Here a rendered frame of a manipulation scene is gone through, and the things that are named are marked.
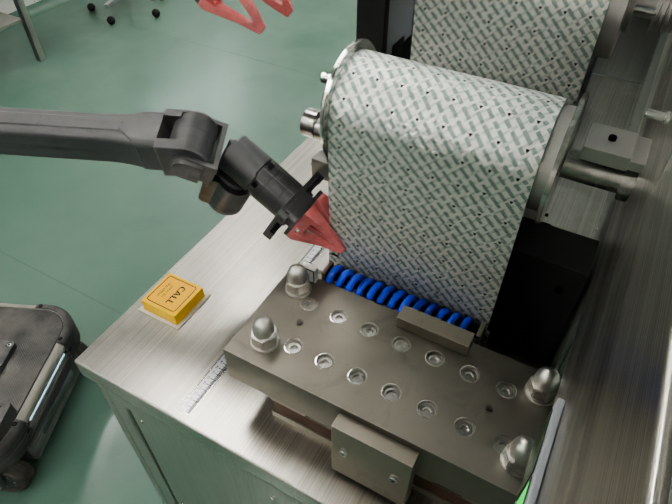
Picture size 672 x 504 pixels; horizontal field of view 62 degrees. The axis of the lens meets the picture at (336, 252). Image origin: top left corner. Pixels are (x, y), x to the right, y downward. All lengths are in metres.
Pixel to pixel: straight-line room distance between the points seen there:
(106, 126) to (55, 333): 1.19
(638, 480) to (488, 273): 0.50
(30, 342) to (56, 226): 0.86
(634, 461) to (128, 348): 0.79
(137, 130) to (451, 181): 0.40
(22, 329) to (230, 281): 1.09
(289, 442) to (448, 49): 0.57
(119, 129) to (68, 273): 1.68
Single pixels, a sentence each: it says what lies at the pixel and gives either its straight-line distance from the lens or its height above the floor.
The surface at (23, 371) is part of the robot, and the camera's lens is 1.85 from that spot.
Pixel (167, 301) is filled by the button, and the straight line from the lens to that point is 0.92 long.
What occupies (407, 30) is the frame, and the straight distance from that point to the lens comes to 1.09.
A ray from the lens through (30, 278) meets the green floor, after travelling 2.47.
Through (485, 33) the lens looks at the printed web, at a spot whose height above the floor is 1.29.
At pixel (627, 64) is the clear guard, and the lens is 1.65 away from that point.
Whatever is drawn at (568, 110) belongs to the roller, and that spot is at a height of 1.31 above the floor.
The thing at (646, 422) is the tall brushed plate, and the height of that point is 1.43.
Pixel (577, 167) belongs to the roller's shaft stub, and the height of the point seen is 1.26.
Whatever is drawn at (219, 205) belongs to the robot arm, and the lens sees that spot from 0.82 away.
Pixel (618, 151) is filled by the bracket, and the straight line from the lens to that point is 0.61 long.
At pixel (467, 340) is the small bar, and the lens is 0.70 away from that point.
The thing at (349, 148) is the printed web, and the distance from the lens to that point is 0.66.
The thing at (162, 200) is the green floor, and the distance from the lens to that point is 2.63.
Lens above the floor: 1.60
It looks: 45 degrees down
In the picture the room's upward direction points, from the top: straight up
